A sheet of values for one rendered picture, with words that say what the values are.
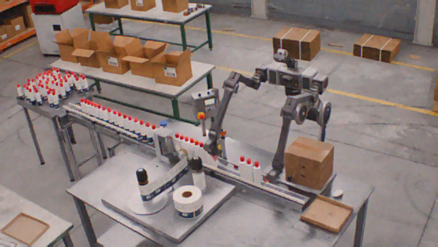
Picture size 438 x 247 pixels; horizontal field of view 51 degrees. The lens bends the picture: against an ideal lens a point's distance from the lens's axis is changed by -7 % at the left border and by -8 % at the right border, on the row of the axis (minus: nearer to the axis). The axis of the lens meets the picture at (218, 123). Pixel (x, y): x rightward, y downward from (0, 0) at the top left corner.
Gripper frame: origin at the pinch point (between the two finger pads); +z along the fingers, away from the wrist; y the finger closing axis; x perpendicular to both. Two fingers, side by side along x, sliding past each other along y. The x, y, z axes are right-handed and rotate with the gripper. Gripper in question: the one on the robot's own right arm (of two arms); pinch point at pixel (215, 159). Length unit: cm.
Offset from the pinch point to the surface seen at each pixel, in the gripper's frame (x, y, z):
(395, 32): 551, -40, 91
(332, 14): 543, -160, 76
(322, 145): 43, 69, -10
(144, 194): -57, -22, 3
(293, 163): 24, 55, -1
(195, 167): -25.4, 2.9, -10.3
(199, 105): 7.2, -16.5, -39.4
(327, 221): -1, 97, 19
